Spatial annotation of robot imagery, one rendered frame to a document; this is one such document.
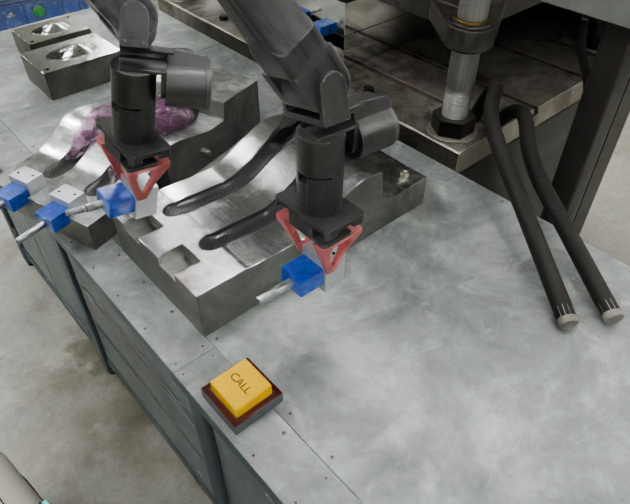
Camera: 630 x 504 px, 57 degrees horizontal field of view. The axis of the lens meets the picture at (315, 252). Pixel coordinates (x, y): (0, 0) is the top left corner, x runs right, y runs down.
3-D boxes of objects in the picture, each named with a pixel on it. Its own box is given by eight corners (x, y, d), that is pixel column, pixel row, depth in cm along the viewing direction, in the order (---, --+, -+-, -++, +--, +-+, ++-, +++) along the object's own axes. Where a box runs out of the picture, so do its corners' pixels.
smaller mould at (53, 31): (36, 66, 155) (29, 44, 151) (18, 51, 162) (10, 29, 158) (96, 48, 164) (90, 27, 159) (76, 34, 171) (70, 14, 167)
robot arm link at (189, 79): (121, 15, 79) (119, -2, 71) (207, 25, 82) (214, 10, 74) (120, 105, 80) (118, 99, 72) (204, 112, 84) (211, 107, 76)
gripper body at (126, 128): (136, 121, 87) (136, 76, 82) (172, 158, 82) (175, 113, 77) (94, 130, 83) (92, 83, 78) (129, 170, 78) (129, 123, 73)
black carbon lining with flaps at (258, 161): (210, 265, 89) (202, 217, 83) (156, 215, 98) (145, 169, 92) (369, 177, 106) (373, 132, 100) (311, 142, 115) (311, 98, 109)
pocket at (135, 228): (143, 256, 93) (138, 238, 91) (127, 239, 96) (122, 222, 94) (168, 243, 96) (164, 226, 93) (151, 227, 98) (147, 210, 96)
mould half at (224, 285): (204, 337, 88) (191, 274, 79) (122, 250, 102) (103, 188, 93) (423, 202, 112) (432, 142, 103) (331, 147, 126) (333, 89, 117)
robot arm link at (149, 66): (111, 44, 75) (109, 65, 71) (166, 50, 77) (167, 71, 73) (112, 92, 80) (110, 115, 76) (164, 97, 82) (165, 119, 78)
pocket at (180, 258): (179, 293, 87) (175, 275, 85) (160, 274, 90) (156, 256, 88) (204, 278, 90) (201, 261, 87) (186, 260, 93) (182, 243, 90)
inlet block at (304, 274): (270, 326, 75) (268, 297, 72) (247, 304, 78) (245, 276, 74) (343, 281, 82) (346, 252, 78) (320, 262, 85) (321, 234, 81)
